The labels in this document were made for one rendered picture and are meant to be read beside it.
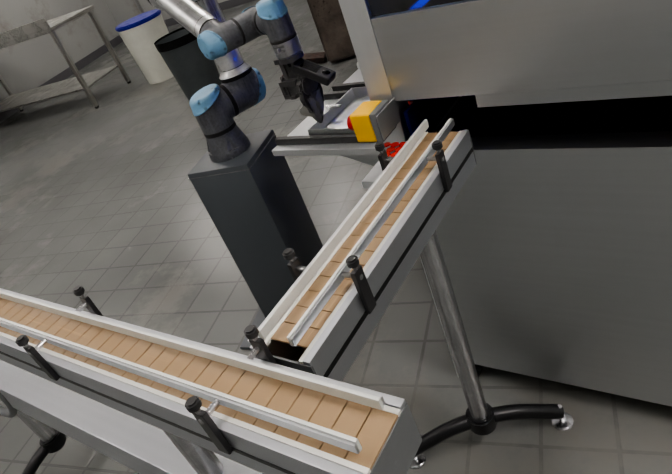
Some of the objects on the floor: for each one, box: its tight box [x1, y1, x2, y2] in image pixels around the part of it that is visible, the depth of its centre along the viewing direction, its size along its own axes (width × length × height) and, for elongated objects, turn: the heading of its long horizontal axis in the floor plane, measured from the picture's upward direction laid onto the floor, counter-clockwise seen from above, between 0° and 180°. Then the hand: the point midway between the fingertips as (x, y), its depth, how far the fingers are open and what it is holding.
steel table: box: [0, 5, 131, 112], centre depth 705 cm, size 81×210×108 cm, turn 99°
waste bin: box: [154, 27, 222, 101], centre depth 554 cm, size 48×48×61 cm
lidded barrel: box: [115, 9, 174, 84], centre depth 667 cm, size 56×56×71 cm
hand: (321, 118), depth 164 cm, fingers closed, pressing on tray
